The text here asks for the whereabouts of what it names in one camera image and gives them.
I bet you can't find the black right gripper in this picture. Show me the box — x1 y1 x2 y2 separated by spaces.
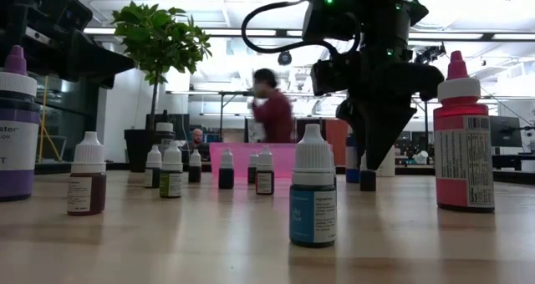
335 45 446 171

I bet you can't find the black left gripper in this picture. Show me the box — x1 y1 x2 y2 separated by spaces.
0 23 135 89

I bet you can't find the large blue food coloring bottle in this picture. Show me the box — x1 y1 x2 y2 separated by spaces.
344 135 363 185

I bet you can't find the small dark food coloring bottle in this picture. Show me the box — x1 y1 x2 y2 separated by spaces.
188 149 203 184
247 150 260 185
359 151 378 192
144 145 163 189
217 148 235 190

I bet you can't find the small sky-blue food coloring bottle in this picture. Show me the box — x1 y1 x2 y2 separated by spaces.
288 123 338 248

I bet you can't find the large red food coloring bottle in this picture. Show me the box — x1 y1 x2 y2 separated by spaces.
432 49 497 213

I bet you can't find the large black food coloring bottle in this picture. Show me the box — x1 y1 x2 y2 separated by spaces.
152 109 176 151

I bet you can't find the small brown food coloring bottle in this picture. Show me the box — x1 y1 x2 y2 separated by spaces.
66 130 107 216

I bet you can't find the small maroon food coloring bottle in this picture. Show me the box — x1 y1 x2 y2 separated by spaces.
255 145 276 195

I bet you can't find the small green food coloring bottle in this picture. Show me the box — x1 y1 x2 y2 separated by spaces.
159 140 184 199

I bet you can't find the large purple food coloring bottle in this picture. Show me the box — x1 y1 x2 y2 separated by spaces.
0 44 42 203

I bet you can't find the long ceiling light strip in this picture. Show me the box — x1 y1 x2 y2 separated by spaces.
82 27 278 38
407 32 535 42

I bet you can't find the white plant pot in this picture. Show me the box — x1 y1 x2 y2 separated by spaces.
375 145 396 178

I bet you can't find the orange partition panel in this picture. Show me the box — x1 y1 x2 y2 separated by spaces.
324 119 351 168

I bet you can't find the black-framed background table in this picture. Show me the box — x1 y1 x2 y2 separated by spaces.
218 90 256 143
411 94 431 151

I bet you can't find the green leafy potted tree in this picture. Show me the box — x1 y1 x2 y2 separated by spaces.
110 0 213 130

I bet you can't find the black plant pot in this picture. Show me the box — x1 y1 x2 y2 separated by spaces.
124 128 158 173

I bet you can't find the black ceiling track light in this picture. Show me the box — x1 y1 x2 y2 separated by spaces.
413 41 447 67

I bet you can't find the person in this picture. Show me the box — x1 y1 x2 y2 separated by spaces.
183 128 211 160
249 68 296 145

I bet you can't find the pink translucent plastic bin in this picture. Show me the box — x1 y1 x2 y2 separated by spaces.
208 141 298 180

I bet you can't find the black computer monitor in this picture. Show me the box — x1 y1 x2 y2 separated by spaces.
489 115 523 149

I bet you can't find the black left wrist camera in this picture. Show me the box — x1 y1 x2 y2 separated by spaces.
40 0 94 31

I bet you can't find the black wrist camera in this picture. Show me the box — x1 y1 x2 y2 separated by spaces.
310 52 361 96
40 0 94 31

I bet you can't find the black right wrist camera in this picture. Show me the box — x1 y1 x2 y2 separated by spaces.
310 52 361 96

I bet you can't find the yellow extension cable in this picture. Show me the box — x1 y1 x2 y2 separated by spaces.
38 75 64 164

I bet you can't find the black aluminium table frame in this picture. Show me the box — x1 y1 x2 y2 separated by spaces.
35 161 535 185

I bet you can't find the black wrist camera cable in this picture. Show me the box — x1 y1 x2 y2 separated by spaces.
241 0 342 55

